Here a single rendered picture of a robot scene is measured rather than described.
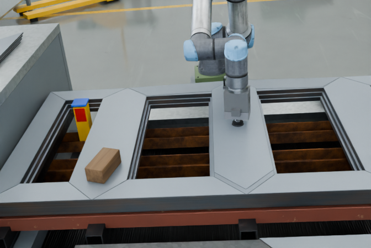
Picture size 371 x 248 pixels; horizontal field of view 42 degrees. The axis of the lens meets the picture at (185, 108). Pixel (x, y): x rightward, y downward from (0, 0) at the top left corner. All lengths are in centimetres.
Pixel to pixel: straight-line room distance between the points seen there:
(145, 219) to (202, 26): 71
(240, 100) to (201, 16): 36
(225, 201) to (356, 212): 38
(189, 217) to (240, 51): 55
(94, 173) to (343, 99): 97
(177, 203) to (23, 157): 58
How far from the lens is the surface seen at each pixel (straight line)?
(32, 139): 180
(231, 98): 163
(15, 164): 168
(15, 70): 192
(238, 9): 208
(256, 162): 151
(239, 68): 157
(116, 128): 175
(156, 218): 144
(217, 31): 229
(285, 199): 141
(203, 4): 183
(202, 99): 194
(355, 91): 197
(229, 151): 156
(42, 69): 216
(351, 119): 177
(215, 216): 143
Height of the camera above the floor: 173
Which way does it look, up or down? 28 degrees down
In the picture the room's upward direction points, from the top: 5 degrees counter-clockwise
